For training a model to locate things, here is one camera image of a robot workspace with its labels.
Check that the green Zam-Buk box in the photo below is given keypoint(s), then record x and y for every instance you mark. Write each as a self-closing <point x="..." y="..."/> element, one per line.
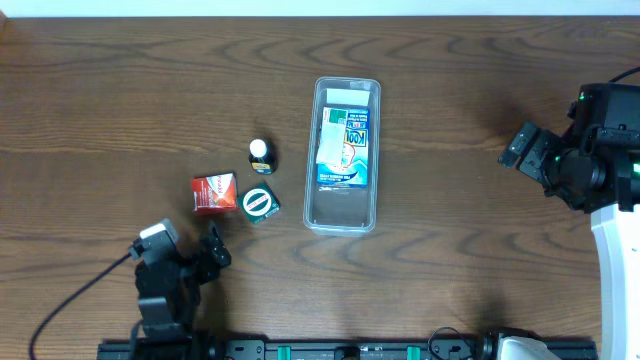
<point x="259" y="203"/>

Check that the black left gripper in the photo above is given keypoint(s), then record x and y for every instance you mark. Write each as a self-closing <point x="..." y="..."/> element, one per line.
<point x="201" y="263"/>

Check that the white green medicine box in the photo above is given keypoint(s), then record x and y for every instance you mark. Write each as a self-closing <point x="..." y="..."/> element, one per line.
<point x="333" y="128"/>

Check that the dark cough syrup bottle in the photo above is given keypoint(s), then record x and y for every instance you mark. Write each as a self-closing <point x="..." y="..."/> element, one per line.
<point x="262" y="157"/>

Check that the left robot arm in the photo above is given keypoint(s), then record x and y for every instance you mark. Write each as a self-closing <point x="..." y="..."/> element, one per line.
<point x="169" y="329"/>

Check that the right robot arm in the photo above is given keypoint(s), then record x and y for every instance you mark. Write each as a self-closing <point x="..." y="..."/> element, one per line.
<point x="614" y="224"/>

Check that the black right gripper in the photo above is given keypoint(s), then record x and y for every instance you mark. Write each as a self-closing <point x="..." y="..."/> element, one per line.
<point x="545" y="157"/>

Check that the clear plastic container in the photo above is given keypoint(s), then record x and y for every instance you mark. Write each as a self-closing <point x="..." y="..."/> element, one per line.
<point x="335" y="210"/>

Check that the blue cooling patch packet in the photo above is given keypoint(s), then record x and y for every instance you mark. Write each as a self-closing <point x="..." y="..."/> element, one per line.
<point x="353" y="170"/>

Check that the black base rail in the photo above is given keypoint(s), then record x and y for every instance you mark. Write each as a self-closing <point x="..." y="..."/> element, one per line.
<point x="443" y="344"/>

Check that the red Panadol box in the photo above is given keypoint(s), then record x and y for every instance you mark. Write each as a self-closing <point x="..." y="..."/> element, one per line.
<point x="214" y="194"/>

